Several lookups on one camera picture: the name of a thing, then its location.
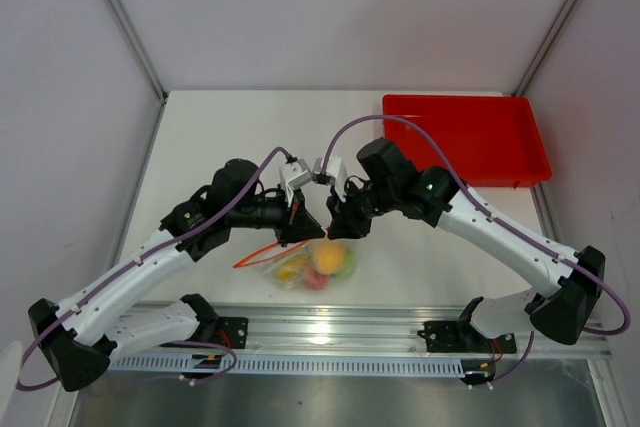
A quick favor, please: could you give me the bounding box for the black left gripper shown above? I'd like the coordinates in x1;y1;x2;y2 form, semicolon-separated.
228;183;325;248

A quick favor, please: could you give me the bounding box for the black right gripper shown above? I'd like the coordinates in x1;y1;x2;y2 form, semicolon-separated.
327;178;398;241

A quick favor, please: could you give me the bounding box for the orange yellow peach with leaf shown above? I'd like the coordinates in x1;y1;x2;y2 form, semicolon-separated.
310;240;347;275

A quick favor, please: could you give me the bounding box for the clear zip bag orange zipper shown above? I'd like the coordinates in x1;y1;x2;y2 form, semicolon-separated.
233;238;357;291

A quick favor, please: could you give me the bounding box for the green yellow mango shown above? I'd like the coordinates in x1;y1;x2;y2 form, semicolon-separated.
275;257;308;283

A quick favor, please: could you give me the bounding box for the green apple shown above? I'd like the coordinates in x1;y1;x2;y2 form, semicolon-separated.
333;248;357;282

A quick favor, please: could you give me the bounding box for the pink yellow peach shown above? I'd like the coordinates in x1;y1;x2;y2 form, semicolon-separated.
302;268;330;290

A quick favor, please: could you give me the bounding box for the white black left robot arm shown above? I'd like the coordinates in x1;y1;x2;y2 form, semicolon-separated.
28;157;325;392

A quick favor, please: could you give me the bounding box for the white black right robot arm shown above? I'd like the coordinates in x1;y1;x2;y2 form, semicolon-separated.
316;138;606;351

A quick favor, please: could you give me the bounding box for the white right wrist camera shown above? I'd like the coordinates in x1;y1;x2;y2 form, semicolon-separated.
312;156;348;200

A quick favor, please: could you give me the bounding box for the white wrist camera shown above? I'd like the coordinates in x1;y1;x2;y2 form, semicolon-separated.
312;156;348;200
279;159;313;207

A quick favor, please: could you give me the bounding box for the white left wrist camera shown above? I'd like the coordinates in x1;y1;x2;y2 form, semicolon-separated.
279;159;313;207

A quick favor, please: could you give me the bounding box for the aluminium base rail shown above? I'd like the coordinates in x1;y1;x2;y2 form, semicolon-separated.
65;302;612;361

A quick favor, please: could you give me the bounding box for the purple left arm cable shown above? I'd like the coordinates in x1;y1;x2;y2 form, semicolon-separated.
14;146;239;392

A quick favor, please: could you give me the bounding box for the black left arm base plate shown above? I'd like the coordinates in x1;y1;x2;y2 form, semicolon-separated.
186;314;249;350

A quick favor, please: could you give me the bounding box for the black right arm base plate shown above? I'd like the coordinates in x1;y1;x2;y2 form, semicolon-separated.
417;320;517;354

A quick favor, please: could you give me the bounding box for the white slotted cable duct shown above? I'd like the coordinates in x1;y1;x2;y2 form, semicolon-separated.
110;352;464;378

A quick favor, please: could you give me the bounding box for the aluminium corner post right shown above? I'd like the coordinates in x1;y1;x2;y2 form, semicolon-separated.
510;0;583;97

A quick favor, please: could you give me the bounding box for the aluminium corner post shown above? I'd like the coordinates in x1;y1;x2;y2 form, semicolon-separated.
510;0;583;97
102;0;168;103

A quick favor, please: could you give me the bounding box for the aluminium corner post left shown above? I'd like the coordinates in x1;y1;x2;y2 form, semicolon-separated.
102;0;168;103

